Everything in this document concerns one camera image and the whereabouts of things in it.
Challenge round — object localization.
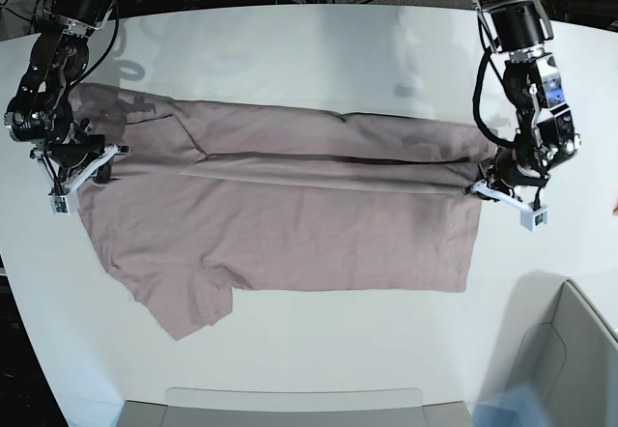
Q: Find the grey tray at bottom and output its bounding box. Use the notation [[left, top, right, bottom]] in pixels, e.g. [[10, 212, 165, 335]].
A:
[[117, 387, 472, 426]]

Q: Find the mauve pink T-shirt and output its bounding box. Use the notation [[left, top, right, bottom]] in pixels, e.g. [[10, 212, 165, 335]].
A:
[[70, 84, 495, 339]]

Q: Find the grey bin at right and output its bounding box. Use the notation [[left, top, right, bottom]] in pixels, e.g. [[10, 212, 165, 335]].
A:
[[501, 281, 617, 426]]

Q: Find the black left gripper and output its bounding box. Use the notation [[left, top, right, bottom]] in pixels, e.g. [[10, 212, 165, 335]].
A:
[[479, 149, 548, 195]]

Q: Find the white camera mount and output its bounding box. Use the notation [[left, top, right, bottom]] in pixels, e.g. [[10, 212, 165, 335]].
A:
[[463, 180, 548, 232], [30, 145, 130, 214]]

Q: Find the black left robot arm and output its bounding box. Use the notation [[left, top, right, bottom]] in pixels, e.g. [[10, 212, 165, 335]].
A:
[[471, 0, 580, 195]]

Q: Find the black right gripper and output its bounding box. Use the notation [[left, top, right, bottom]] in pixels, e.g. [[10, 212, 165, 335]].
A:
[[42, 129, 107, 184]]

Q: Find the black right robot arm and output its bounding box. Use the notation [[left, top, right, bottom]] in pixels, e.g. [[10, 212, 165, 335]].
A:
[[5, 0, 119, 191]]

